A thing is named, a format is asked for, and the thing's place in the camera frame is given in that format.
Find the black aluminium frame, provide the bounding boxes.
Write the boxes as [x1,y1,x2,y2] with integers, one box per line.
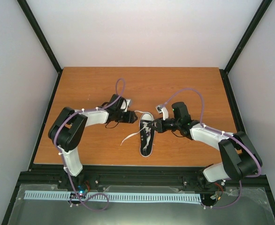
[2,0,272,225]

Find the light blue slotted cable duct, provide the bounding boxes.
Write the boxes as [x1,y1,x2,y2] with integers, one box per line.
[23,190,201,204]

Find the small electronics board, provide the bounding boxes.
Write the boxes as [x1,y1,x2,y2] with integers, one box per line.
[70,181,90,201]

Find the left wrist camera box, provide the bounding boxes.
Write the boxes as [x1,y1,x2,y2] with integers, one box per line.
[121,99,132,112]

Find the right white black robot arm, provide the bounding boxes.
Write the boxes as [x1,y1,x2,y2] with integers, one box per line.
[149,102,262,189]

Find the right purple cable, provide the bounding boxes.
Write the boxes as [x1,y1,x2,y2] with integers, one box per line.
[162,88,263,210]

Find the black white canvas sneaker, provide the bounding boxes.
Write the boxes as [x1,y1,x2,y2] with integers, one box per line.
[139,112,156,157]

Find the purple cable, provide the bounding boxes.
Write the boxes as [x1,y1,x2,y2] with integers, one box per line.
[162,88,263,210]
[53,78,126,211]

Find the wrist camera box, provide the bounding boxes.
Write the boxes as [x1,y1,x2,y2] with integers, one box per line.
[156,105,169,120]
[121,99,132,112]

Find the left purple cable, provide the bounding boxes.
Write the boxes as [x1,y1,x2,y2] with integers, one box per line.
[53,78,126,211]

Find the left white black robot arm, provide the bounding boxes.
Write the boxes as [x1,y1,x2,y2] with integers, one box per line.
[48,94,138,189]

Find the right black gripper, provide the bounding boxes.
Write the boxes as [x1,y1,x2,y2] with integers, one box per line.
[147,117,181,133]

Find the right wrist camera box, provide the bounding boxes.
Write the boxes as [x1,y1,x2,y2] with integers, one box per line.
[156,105,169,120]

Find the white shoelace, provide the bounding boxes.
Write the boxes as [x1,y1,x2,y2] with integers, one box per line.
[120,110,156,150]

